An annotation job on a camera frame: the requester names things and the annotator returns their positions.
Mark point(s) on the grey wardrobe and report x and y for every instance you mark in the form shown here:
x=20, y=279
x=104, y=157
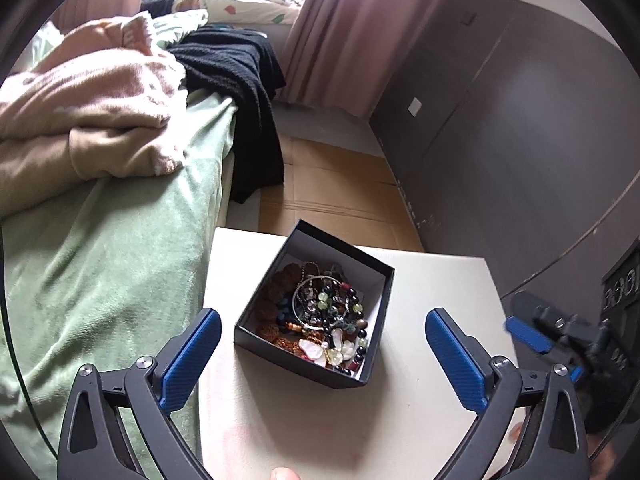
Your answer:
x=510, y=135

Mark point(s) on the pile of mixed jewelry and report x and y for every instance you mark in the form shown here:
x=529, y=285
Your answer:
x=327, y=305

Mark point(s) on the green bed sheet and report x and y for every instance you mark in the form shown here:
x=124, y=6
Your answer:
x=100, y=270

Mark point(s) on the black knitted cloth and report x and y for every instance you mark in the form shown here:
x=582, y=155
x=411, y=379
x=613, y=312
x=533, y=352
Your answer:
x=235, y=75

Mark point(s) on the flattened cardboard sheets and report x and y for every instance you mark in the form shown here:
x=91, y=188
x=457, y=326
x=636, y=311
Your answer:
x=330, y=185

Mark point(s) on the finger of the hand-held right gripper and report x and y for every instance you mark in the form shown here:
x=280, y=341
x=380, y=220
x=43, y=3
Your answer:
x=577, y=373
x=527, y=334

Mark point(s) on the printed white pillow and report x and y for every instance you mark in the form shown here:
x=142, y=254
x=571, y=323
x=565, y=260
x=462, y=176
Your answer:
x=250, y=7

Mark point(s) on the pink fleece blanket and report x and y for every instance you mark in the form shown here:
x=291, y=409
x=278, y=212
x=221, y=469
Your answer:
x=90, y=100

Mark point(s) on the black jewelry box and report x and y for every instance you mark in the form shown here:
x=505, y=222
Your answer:
x=280, y=357

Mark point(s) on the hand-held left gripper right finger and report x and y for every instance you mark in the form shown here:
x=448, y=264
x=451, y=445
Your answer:
x=455, y=360

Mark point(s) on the white wall switch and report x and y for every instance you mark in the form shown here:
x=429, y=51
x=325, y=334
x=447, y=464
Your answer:
x=414, y=107

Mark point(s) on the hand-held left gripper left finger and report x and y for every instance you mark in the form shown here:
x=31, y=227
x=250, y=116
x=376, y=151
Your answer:
x=190, y=360

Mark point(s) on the person's left hand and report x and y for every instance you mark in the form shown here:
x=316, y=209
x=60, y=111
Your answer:
x=286, y=471

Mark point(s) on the person's right hand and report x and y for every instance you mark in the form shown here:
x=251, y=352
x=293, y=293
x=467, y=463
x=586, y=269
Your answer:
x=602, y=457

